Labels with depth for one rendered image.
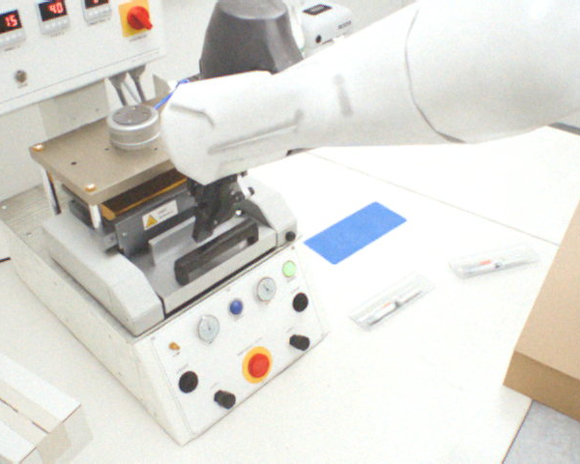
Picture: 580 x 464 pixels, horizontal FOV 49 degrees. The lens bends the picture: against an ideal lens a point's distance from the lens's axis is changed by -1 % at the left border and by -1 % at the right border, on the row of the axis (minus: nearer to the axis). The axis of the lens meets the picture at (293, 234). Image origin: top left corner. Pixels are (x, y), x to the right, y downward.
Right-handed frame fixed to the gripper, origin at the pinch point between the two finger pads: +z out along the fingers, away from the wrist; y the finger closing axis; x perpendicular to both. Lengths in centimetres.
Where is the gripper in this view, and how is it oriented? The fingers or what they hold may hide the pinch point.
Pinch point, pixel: (205, 222)
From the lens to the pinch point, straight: 96.2
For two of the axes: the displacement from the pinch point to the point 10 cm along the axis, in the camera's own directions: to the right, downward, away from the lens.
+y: 6.6, 6.9, -3.1
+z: -2.4, 5.8, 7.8
